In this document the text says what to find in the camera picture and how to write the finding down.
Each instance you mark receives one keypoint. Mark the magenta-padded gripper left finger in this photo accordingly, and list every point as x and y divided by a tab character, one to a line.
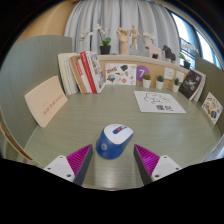
61	166

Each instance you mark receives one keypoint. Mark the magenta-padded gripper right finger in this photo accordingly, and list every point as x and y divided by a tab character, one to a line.
164	166

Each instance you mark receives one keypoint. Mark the blue and white computer mouse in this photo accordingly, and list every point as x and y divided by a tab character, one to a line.
113	141

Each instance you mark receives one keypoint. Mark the beige card with red text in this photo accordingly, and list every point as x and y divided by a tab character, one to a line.
45	101

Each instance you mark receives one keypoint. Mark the colourful picture card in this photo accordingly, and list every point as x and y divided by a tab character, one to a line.
212	108

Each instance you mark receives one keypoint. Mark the small succulent in white pot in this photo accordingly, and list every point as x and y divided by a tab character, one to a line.
176	87
160	84
146	83

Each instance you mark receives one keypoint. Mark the dark-covered book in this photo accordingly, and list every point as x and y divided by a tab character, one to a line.
189	84

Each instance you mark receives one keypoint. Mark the white book behind dark book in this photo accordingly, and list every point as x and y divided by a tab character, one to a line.
201	85

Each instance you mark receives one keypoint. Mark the brown-covered book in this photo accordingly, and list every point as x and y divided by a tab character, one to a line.
77	75

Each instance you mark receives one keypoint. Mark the thick white book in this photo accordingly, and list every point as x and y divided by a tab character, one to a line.
65	73

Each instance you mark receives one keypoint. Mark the purple round number sign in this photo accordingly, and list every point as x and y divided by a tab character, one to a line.
142	70

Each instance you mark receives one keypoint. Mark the white sticker sheet card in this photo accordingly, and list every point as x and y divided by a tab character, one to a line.
120	74

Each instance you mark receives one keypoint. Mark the green desk partition panel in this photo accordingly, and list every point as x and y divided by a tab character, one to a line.
213	76
30	63

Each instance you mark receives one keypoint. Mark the white orchid in dark pot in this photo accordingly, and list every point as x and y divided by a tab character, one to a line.
186	63

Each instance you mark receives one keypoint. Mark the light wooden desk shelf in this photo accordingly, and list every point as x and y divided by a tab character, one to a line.
133	59

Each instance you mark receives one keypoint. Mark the dark wooden horse figure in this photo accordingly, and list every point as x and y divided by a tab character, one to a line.
168	53

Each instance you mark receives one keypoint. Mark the pink wooden horse figure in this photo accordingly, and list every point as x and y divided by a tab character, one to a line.
152	50

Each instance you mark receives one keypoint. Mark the white orchid in black pot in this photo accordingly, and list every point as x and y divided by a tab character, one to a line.
105	49

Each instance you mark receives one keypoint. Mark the white orchid behind pink horse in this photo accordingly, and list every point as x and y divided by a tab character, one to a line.
149	36

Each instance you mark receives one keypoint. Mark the wooden artist mannequin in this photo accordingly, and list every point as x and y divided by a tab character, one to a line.
134	36

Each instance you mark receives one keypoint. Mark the wooden hand model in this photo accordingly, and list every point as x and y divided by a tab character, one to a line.
123	38

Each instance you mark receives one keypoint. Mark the grey pleated curtain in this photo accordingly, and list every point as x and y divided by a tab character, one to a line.
116	16

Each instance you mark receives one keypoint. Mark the white wall socket plate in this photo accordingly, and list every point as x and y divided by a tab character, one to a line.
180	76
168	73

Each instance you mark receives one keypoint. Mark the window with dark frame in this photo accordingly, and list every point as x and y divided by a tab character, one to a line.
190	33

